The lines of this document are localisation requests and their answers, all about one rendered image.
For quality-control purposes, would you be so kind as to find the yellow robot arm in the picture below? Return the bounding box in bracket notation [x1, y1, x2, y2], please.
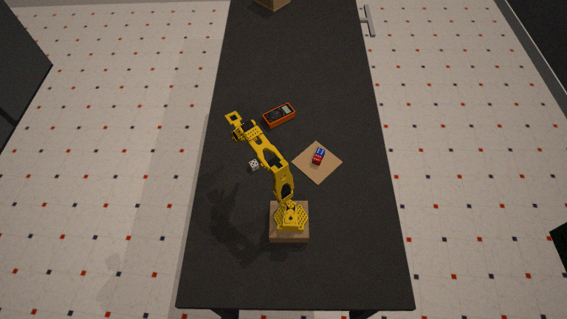
[232, 120, 308, 231]

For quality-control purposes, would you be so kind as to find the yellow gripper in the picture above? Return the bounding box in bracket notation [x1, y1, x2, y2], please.
[225, 111, 243, 143]

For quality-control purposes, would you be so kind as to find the red die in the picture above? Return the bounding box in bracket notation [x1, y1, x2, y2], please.
[312, 154, 323, 165]

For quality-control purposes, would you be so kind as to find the orange digital multimeter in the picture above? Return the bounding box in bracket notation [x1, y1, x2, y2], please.
[262, 103, 295, 128]

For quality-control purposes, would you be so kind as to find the peach flat mat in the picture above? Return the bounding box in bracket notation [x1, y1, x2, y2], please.
[292, 141, 343, 185]

